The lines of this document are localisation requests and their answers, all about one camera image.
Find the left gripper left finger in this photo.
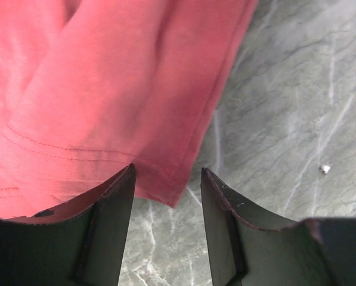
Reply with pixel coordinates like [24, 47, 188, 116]
[0, 165, 135, 285]

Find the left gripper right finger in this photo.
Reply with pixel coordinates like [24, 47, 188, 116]
[200, 168, 356, 286]

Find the dark red t-shirt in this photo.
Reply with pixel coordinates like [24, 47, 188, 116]
[0, 1, 257, 219]

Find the small white debris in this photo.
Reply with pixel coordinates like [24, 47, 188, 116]
[318, 164, 331, 175]

